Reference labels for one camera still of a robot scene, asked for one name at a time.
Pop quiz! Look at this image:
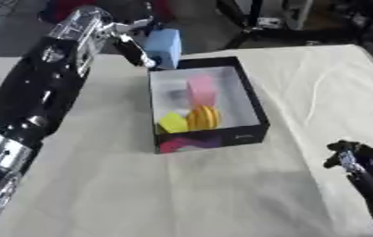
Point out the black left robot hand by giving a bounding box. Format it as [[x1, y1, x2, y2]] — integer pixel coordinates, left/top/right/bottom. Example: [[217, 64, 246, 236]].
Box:
[[106, 17, 167, 69]]

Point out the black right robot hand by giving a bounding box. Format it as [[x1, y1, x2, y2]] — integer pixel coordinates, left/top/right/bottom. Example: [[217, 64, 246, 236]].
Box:
[[322, 139, 373, 228]]

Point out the light blue rectangular block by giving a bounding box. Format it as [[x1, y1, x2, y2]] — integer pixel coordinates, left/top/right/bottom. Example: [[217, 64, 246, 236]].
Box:
[[143, 29, 185, 70]]

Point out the black box with white inside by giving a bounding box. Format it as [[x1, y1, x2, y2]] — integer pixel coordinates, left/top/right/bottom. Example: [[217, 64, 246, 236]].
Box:
[[147, 56, 272, 155]]

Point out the pink rectangular block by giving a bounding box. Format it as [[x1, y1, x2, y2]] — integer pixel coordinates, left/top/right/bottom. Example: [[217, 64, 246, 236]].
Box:
[[184, 75, 218, 109]]

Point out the yellow-green cube block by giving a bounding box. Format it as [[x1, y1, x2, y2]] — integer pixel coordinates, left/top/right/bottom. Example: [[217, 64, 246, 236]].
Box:
[[156, 111, 192, 134]]

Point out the yellow ridged round toy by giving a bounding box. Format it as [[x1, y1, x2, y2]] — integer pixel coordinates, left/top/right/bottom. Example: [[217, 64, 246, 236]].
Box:
[[184, 105, 224, 131]]

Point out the black tripod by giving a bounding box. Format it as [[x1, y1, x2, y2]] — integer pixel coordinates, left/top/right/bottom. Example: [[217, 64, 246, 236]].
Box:
[[213, 0, 360, 50]]

